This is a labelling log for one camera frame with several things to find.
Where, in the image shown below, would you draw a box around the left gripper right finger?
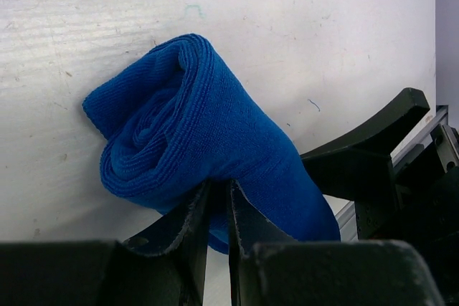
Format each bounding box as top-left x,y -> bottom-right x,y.
227,181 -> 445,305

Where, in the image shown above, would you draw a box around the blue towel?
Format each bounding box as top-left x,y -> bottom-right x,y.
82,34 -> 341,241

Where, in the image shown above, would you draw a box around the front aluminium rail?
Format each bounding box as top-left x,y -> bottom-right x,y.
336,105 -> 449,242

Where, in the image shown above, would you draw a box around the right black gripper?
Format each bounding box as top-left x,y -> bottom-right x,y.
301,87 -> 458,305

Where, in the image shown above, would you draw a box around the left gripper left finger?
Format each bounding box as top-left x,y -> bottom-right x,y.
1,182 -> 212,305

